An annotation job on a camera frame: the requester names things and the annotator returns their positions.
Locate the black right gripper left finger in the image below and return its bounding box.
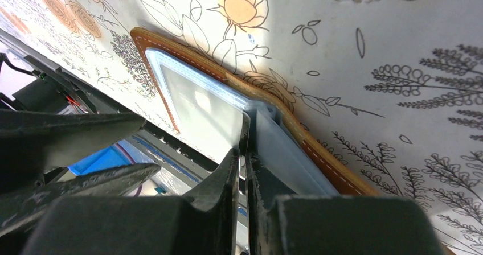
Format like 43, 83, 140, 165
22, 149, 239, 254

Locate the black VIP credit card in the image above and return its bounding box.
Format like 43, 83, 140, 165
235, 112, 250, 254

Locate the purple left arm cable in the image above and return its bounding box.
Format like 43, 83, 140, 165
113, 143, 144, 198

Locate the blue plastic bin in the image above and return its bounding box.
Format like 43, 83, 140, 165
68, 143, 135, 176

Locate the floral patterned table cloth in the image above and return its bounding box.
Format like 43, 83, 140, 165
1, 0, 482, 254

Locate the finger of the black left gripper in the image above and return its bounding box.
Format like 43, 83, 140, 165
1, 110, 146, 173
1, 163, 161, 236

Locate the brown leather card holder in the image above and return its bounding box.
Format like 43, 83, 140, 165
130, 27, 377, 196

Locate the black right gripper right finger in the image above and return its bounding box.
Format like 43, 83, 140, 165
247, 153, 445, 254

